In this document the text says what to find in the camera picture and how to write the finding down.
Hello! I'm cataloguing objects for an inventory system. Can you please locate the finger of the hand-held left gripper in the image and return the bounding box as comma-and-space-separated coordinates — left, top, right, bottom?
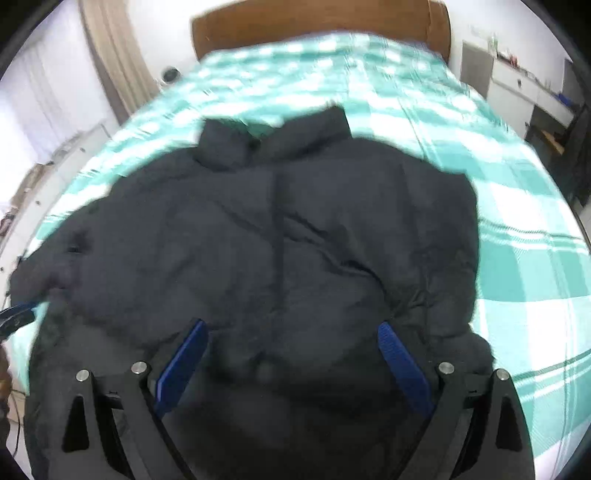
0, 302, 38, 342

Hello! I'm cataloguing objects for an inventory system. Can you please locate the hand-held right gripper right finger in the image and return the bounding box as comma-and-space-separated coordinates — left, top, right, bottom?
376, 320, 536, 480

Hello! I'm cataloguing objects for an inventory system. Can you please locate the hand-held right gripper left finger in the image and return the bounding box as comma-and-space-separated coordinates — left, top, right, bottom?
60, 318, 208, 480

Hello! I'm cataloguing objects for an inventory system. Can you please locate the black puffer jacket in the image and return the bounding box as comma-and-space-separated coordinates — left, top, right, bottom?
9, 105, 495, 480

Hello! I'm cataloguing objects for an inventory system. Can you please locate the green checked blanket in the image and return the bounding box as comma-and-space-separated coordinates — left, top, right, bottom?
9, 32, 591, 462

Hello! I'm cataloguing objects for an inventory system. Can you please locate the white sheer curtain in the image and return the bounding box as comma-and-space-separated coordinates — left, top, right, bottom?
0, 46, 116, 162

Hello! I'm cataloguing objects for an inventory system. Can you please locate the wooden chair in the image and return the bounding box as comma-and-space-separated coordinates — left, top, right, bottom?
525, 104, 578, 158

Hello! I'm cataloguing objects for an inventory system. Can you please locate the dark coat on chair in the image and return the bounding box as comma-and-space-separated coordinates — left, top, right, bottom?
549, 102, 591, 208

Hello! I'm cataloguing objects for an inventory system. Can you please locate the beige curtain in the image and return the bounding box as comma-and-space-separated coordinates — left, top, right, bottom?
78, 0, 160, 125

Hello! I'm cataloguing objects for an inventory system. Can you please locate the white desk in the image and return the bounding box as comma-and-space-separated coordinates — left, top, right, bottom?
489, 58, 570, 139

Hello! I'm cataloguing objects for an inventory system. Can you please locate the wooden headboard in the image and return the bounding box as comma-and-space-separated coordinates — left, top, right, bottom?
191, 0, 451, 63

